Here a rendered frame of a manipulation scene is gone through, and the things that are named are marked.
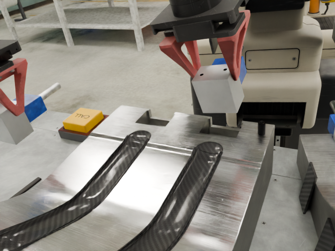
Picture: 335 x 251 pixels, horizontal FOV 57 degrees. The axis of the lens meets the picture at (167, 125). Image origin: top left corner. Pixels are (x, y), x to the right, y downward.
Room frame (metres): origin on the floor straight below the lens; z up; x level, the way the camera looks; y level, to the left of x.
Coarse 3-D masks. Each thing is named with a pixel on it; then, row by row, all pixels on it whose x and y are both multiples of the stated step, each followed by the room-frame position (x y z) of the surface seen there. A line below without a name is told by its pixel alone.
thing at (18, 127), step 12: (24, 96) 0.46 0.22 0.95; (36, 96) 0.45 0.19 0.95; (48, 96) 0.48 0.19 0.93; (0, 108) 0.41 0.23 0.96; (24, 108) 0.42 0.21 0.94; (36, 108) 0.44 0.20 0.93; (0, 120) 0.39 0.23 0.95; (12, 120) 0.40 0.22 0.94; (24, 120) 0.41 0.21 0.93; (0, 132) 0.40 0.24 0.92; (12, 132) 0.39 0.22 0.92; (24, 132) 0.41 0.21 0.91
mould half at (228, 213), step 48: (96, 144) 0.38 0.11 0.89; (192, 144) 0.34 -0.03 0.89; (240, 144) 0.32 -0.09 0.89; (48, 192) 0.29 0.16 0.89; (144, 192) 0.27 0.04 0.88; (240, 192) 0.24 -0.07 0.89; (48, 240) 0.19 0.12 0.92; (96, 240) 0.19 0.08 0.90; (192, 240) 0.19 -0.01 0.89; (240, 240) 0.20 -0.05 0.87
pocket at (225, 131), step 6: (210, 120) 0.40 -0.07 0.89; (204, 126) 0.38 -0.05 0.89; (210, 126) 0.39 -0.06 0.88; (216, 126) 0.39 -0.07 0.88; (222, 126) 0.39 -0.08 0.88; (204, 132) 0.38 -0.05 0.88; (210, 132) 0.40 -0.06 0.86; (216, 132) 0.39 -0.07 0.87; (222, 132) 0.39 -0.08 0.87; (228, 132) 0.38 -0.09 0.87; (234, 132) 0.38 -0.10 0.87
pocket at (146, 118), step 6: (144, 114) 0.44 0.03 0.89; (150, 114) 0.45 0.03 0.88; (174, 114) 0.43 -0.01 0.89; (138, 120) 0.43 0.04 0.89; (144, 120) 0.44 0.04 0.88; (150, 120) 0.45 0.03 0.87; (156, 120) 0.44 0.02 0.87; (162, 120) 0.44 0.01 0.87; (168, 120) 0.43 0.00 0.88; (162, 126) 0.44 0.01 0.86
